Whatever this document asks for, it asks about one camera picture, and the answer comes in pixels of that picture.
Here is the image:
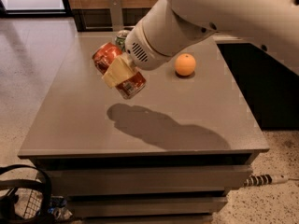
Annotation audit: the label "left metal bracket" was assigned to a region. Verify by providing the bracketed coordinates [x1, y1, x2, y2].
[108, 0, 123, 31]

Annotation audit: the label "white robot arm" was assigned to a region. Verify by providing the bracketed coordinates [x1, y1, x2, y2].
[102, 0, 299, 88]

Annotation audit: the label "wooden counter with shelf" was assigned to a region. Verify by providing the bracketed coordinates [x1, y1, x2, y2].
[64, 0, 250, 45]

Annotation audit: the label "black bag with straps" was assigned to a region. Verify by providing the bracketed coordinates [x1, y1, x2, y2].
[0, 164, 53, 224]

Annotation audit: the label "grey drawer cabinet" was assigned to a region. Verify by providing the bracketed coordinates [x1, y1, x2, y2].
[19, 33, 268, 224]

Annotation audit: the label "green soda can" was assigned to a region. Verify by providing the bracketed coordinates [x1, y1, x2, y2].
[115, 30, 130, 52]

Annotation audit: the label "striped black white cable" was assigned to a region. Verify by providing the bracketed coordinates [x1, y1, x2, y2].
[242, 174, 291, 188]

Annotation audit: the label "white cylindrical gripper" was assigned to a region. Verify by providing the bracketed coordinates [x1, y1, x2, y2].
[102, 19, 174, 88]

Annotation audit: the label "wire mesh basket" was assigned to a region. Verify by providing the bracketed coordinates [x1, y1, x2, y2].
[22, 189, 43, 219]

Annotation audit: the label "orange fruit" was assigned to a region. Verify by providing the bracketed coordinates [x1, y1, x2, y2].
[175, 53, 196, 77]

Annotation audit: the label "red coke can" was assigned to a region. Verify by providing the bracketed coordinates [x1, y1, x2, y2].
[93, 43, 146, 99]

